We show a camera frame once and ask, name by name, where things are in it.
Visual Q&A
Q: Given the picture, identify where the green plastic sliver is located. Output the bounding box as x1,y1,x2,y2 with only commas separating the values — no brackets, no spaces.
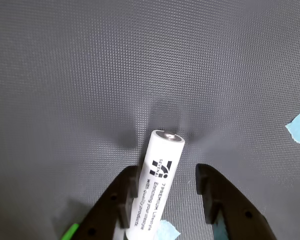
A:
60,223,80,240

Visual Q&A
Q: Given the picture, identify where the dark grey textured mat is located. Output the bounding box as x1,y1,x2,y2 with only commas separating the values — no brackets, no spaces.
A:
0,0,300,240

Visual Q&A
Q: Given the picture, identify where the white AA battery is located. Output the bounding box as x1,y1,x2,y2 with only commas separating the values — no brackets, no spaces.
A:
124,129,186,240

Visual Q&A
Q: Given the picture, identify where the blue masking tape strip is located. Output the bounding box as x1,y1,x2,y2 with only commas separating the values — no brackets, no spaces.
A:
154,217,228,240

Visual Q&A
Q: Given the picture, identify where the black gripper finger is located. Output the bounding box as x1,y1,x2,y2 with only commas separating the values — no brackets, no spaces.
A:
195,163,278,240
76,165,141,240

